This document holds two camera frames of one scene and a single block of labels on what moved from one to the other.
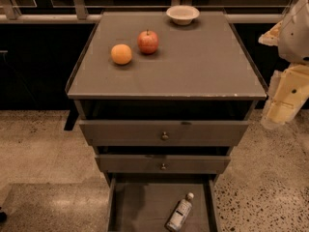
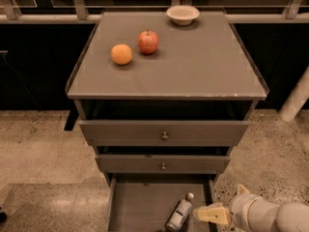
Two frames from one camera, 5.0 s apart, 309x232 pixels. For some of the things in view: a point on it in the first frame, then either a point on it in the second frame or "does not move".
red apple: (148, 42) does not move
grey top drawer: (163, 132) does not move
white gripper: (295, 36) → (241, 208)
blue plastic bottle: (180, 214) does not move
